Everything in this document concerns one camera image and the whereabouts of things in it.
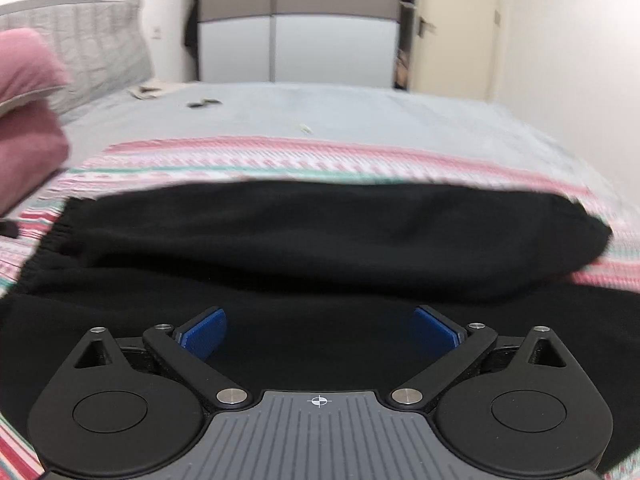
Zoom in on black pants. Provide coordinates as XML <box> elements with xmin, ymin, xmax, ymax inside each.
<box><xmin>1</xmin><ymin>181</ymin><xmax>639</xmax><ymax>470</ymax></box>

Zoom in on lower pink pillow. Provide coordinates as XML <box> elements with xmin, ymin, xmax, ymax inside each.
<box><xmin>1</xmin><ymin>100</ymin><xmax>70</xmax><ymax>214</ymax></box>

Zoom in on pink pillow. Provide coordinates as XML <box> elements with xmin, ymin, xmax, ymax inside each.
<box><xmin>1</xmin><ymin>100</ymin><xmax>70</xmax><ymax>214</ymax></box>
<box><xmin>0</xmin><ymin>28</ymin><xmax>70</xmax><ymax>116</ymax></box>

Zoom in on upper pink pillow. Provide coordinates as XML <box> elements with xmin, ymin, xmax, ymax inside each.
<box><xmin>0</xmin><ymin>28</ymin><xmax>70</xmax><ymax>116</ymax></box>

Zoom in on red green patterned blanket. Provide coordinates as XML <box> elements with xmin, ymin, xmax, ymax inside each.
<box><xmin>0</xmin><ymin>134</ymin><xmax>640</xmax><ymax>480</ymax></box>

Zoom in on beige cloth on bed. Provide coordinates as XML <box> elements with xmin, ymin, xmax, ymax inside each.
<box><xmin>127</xmin><ymin>79</ymin><xmax>189</xmax><ymax>100</ymax></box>

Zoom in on grey quilted headboard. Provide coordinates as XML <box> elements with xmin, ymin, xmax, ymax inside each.
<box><xmin>1</xmin><ymin>0</ymin><xmax>154</xmax><ymax>116</ymax></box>

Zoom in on small dark object on bed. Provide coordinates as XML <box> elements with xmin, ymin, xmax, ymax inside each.
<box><xmin>186</xmin><ymin>99</ymin><xmax>221</xmax><ymax>108</ymax></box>

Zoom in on grey bed sheet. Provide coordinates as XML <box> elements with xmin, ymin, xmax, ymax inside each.
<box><xmin>58</xmin><ymin>79</ymin><xmax>622</xmax><ymax>221</ymax></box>

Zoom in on dark hanging clothes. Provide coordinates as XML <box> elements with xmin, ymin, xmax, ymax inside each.
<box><xmin>182</xmin><ymin>0</ymin><xmax>200</xmax><ymax>80</ymax></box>

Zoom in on cream door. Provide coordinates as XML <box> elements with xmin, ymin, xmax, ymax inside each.
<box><xmin>409</xmin><ymin>0</ymin><xmax>502</xmax><ymax>100</ymax></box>

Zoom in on white grey wardrobe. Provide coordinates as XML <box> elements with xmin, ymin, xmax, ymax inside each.
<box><xmin>198</xmin><ymin>0</ymin><xmax>400</xmax><ymax>88</ymax></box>

